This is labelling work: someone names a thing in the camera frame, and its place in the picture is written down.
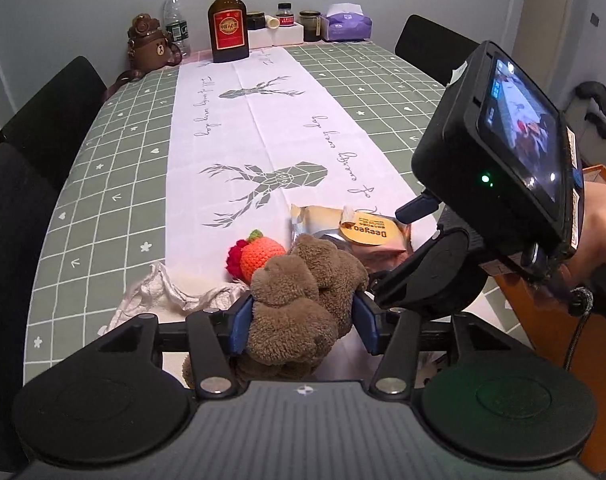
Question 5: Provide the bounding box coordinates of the black braided cord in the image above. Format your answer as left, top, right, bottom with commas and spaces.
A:
562, 305, 592, 372

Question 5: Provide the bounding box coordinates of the red crochet toy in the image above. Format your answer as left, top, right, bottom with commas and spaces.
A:
225, 238, 249, 279

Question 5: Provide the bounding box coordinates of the black jacket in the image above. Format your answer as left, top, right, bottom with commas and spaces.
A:
575, 80, 606, 140

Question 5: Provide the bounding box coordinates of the black dining chair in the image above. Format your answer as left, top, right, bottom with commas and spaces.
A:
394, 13, 484, 87
0, 142, 60, 472
0, 55, 108, 192

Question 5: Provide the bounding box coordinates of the white crumpled cloth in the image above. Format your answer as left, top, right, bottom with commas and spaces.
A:
100, 261, 252, 337

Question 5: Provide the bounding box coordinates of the white rectangular box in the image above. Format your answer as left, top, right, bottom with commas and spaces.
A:
246, 22, 305, 50

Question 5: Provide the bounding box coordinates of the dark glass jar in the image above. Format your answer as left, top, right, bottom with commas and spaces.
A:
298, 10, 323, 43

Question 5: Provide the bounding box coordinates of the green checked tablecloth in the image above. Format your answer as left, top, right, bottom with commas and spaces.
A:
22, 40, 534, 387

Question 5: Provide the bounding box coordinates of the pink pack yellow label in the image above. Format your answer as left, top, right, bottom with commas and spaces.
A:
313, 207, 414, 274

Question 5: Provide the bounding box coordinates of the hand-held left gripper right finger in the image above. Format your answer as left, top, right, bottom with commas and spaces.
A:
352, 290, 524, 397

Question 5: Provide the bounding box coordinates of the brown teddy bear plush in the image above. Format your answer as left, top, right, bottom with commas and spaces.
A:
181, 233, 370, 392

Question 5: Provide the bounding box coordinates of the orange storage box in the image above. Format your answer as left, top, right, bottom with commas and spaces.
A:
492, 163, 606, 474

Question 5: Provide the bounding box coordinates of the brown glass bottle red label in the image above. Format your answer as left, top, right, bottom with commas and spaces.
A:
206, 0, 249, 65

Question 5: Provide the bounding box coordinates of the brown bear-shaped flask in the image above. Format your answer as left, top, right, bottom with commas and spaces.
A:
105, 13, 184, 101

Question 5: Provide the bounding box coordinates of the orange crochet tangerine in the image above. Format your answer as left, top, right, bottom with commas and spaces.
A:
240, 229, 288, 282

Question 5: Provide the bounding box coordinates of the purple tissue pack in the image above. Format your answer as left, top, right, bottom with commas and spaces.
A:
320, 2, 373, 43

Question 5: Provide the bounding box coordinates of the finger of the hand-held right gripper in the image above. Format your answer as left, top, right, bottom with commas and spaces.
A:
368, 237, 437, 316
395, 192, 439, 224

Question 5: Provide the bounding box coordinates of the person's right hand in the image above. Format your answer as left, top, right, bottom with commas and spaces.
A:
557, 181, 606, 289

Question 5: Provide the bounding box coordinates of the white deer print table runner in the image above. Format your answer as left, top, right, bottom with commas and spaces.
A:
162, 45, 430, 322

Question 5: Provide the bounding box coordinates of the clear plastic water bottle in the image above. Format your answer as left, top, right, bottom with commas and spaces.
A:
162, 0, 192, 59

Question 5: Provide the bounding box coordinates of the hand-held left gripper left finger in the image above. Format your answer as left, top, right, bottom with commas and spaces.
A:
96, 294, 256, 401

